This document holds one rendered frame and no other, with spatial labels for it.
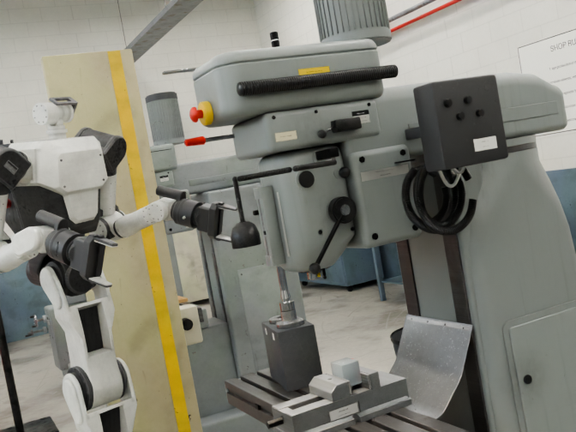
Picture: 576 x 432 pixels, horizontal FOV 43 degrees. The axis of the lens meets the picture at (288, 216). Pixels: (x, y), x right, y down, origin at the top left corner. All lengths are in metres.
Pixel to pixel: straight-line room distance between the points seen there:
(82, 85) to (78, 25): 7.73
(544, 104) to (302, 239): 0.90
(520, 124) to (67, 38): 9.45
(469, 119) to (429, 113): 0.10
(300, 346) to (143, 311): 1.47
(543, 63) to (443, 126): 5.39
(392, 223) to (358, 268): 7.42
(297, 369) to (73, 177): 0.89
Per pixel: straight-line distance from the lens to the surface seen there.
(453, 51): 8.07
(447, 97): 1.81
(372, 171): 1.97
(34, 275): 2.54
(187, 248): 10.39
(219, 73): 1.84
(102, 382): 2.40
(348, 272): 9.33
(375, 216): 1.96
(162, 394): 3.72
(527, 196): 2.19
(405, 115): 2.05
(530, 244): 2.20
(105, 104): 3.63
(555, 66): 7.06
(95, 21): 11.40
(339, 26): 2.06
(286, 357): 2.30
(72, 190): 2.30
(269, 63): 1.86
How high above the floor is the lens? 1.56
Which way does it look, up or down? 3 degrees down
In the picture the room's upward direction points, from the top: 10 degrees counter-clockwise
